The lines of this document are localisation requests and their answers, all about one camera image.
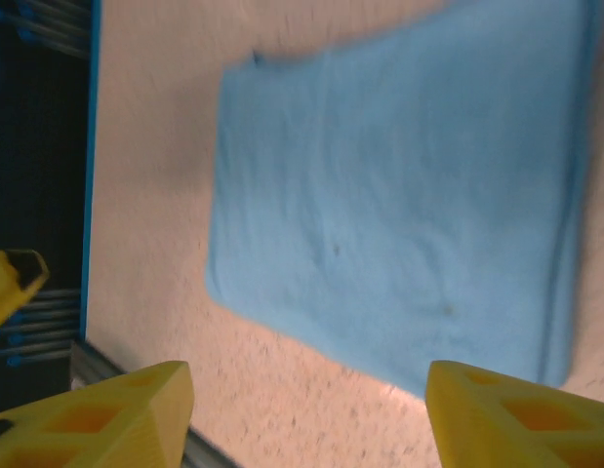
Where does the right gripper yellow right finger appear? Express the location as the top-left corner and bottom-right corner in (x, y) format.
(424, 359), (604, 468)

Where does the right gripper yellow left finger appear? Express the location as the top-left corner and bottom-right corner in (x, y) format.
(0, 359), (194, 468)

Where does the light blue printed t-shirt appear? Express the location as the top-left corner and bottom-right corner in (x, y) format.
(205, 0), (604, 399)

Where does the blue table edge strip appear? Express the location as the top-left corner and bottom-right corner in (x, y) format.
(75, 0), (103, 345)

